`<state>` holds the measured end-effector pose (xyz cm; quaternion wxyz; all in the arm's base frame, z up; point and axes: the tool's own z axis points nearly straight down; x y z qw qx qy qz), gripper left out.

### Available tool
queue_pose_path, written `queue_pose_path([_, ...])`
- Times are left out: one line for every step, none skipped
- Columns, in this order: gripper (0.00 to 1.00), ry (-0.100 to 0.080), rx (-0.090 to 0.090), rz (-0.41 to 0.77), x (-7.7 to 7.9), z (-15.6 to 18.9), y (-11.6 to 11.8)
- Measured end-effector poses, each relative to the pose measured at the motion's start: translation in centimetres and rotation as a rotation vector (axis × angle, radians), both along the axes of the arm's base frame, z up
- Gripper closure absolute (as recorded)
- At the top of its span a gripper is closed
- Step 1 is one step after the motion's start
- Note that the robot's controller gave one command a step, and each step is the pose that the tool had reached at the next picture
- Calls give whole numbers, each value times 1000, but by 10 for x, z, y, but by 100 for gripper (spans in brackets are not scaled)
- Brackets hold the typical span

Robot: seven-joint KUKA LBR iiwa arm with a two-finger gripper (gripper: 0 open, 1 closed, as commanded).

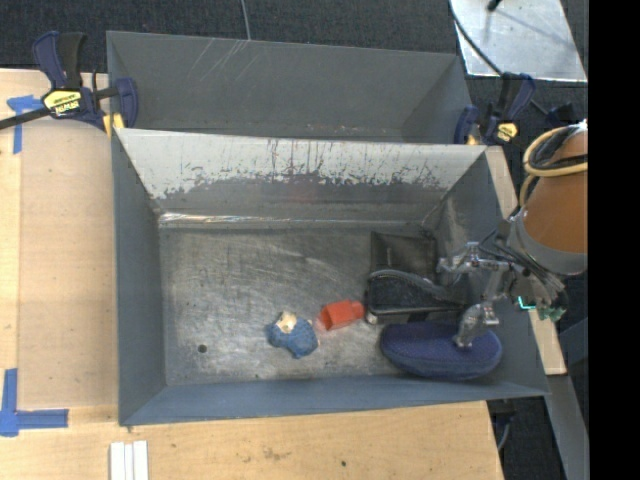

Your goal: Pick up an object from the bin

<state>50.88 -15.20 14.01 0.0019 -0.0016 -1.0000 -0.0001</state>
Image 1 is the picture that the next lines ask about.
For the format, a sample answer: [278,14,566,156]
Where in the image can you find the dark blue oval pouch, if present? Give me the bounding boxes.
[379,319,504,382]

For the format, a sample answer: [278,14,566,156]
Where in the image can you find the black square panel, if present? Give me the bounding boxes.
[369,230,437,275]

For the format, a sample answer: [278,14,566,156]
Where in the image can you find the grey metal bin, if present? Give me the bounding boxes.
[104,30,552,427]

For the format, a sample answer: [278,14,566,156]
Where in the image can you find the red plastic cup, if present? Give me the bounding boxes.
[318,299,366,332]

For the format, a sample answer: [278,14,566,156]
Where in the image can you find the blue and white toy animal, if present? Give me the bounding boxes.
[264,310,320,360]

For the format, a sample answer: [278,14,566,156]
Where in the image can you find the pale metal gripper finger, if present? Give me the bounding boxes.
[436,241,485,275]
[451,302,501,349]

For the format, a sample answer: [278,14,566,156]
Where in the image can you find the black case with grey trim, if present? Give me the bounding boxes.
[364,268,471,326]

